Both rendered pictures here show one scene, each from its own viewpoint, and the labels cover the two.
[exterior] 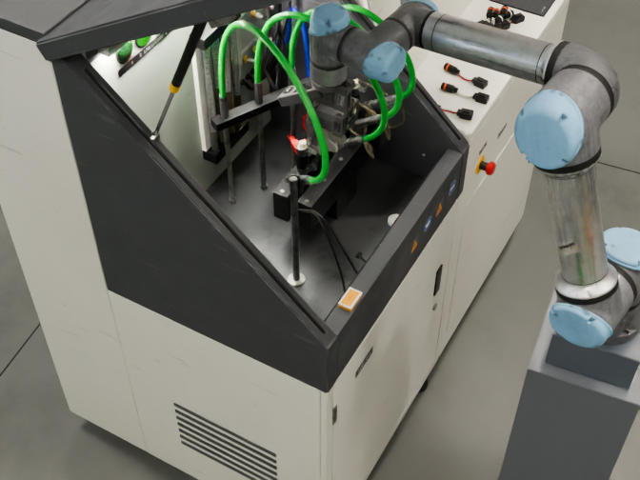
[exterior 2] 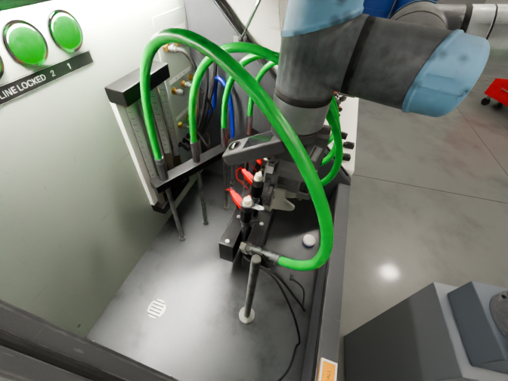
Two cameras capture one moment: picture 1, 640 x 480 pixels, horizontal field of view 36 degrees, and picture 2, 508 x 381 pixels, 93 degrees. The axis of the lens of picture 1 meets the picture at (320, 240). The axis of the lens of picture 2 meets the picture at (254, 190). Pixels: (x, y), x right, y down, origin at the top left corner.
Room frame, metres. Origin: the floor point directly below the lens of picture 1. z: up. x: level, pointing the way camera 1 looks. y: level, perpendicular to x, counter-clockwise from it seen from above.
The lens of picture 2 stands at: (1.29, 0.11, 1.50)
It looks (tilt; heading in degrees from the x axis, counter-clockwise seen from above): 48 degrees down; 344
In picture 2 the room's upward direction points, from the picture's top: 6 degrees clockwise
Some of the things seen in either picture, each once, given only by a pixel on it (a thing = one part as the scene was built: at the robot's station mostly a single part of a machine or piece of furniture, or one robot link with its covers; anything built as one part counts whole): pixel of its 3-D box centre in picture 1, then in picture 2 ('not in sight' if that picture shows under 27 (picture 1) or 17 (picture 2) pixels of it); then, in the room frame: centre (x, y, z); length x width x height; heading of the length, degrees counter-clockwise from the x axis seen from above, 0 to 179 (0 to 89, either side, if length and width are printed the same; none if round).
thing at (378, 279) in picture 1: (394, 257); (326, 281); (1.49, -0.17, 0.87); 0.62 x 0.04 x 0.16; 150
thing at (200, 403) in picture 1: (295, 337); not in sight; (1.62, 0.07, 0.39); 0.70 x 0.58 x 0.79; 150
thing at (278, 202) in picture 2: (326, 145); (279, 203); (1.56, -0.01, 1.15); 0.06 x 0.03 x 0.09; 61
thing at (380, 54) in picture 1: (377, 51); (407, 64); (1.52, -0.11, 1.41); 0.11 x 0.11 x 0.08; 53
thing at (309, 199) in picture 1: (329, 177); (257, 214); (1.71, -0.02, 0.91); 0.34 x 0.10 x 0.15; 150
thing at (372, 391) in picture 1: (390, 370); not in sight; (1.48, -0.18, 0.44); 0.65 x 0.02 x 0.68; 150
